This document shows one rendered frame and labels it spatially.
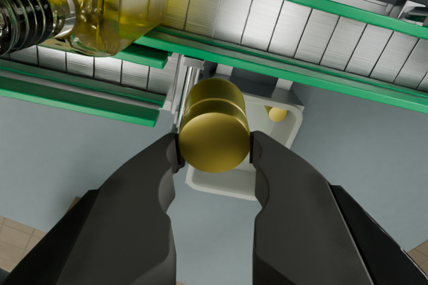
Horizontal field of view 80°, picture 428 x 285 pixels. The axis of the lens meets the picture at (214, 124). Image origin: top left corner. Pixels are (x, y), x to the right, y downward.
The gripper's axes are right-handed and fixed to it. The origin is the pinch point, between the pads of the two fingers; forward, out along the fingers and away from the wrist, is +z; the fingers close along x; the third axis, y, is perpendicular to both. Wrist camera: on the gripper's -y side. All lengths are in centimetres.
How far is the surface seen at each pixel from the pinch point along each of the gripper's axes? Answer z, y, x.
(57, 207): 38, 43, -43
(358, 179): 38, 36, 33
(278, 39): 24.8, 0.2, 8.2
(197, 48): 16.5, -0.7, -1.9
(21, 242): 112, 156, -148
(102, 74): 24.8, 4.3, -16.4
